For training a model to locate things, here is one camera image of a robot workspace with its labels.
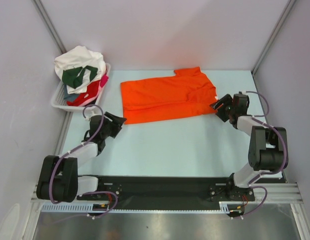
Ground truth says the orange t shirt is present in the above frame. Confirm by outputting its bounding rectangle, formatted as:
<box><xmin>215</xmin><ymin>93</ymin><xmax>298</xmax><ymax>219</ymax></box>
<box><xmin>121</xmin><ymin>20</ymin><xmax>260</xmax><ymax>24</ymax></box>
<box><xmin>120</xmin><ymin>66</ymin><xmax>219</xmax><ymax>125</ymax></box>

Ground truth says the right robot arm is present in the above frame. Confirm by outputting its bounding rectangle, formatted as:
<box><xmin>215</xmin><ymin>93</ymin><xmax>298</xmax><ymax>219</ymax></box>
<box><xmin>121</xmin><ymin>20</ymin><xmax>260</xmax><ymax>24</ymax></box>
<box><xmin>210</xmin><ymin>91</ymin><xmax>289</xmax><ymax>201</ymax></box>

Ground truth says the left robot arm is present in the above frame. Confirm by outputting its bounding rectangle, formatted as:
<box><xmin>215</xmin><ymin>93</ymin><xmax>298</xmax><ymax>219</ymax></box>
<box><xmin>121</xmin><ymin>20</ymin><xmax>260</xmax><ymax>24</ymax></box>
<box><xmin>36</xmin><ymin>112</ymin><xmax>127</xmax><ymax>204</ymax></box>

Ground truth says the red t shirt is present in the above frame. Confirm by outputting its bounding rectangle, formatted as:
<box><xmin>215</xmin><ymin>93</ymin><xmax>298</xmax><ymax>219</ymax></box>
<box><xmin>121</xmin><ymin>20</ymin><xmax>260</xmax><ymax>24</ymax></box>
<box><xmin>66</xmin><ymin>80</ymin><xmax>102</xmax><ymax>107</ymax></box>

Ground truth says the grey t shirt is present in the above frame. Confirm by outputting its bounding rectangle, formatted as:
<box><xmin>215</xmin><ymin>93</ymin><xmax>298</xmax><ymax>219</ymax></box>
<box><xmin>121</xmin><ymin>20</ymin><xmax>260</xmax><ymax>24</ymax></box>
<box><xmin>63</xmin><ymin>85</ymin><xmax>79</xmax><ymax>102</ymax></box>

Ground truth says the white plastic basket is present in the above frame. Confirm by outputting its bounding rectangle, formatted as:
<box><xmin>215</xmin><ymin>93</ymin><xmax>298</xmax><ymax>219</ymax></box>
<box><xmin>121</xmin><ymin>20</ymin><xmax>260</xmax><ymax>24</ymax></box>
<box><xmin>50</xmin><ymin>63</ymin><xmax>111</xmax><ymax>112</ymax></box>

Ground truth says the pink garment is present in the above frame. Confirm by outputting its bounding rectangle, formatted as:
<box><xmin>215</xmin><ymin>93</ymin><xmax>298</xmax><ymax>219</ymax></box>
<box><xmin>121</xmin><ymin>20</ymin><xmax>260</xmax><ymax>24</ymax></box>
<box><xmin>99</xmin><ymin>74</ymin><xmax>109</xmax><ymax>88</ymax></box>

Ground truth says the green and white t shirt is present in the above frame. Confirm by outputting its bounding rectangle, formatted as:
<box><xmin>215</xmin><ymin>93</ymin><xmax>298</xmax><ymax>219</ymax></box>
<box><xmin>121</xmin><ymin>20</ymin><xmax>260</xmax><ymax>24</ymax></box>
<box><xmin>61</xmin><ymin>65</ymin><xmax>98</xmax><ymax>89</ymax></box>

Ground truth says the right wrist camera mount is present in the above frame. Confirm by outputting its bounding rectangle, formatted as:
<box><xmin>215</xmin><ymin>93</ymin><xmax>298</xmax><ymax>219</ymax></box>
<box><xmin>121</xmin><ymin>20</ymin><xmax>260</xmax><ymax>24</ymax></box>
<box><xmin>238</xmin><ymin>91</ymin><xmax>248</xmax><ymax>96</ymax></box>

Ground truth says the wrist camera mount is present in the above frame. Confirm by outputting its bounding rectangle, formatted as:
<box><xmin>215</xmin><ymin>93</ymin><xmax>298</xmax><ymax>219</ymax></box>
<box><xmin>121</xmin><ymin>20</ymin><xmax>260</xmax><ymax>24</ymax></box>
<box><xmin>82</xmin><ymin>111</ymin><xmax>95</xmax><ymax>122</ymax></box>
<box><xmin>238</xmin><ymin>91</ymin><xmax>248</xmax><ymax>96</ymax></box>

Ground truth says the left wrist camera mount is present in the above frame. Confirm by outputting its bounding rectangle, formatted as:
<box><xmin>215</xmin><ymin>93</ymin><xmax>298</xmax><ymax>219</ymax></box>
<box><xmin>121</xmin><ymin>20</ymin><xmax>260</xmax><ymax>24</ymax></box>
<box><xmin>82</xmin><ymin>111</ymin><xmax>95</xmax><ymax>122</ymax></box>

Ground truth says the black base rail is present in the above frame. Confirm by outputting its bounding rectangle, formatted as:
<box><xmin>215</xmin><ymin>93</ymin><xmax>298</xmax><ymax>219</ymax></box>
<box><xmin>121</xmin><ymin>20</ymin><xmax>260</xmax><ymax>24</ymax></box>
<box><xmin>77</xmin><ymin>176</ymin><xmax>256</xmax><ymax>206</ymax></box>

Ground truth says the white slotted cable duct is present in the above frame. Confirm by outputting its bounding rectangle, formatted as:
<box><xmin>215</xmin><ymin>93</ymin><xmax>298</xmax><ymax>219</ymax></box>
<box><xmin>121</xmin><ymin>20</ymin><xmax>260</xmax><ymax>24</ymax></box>
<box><xmin>41</xmin><ymin>202</ymin><xmax>242</xmax><ymax>214</ymax></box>

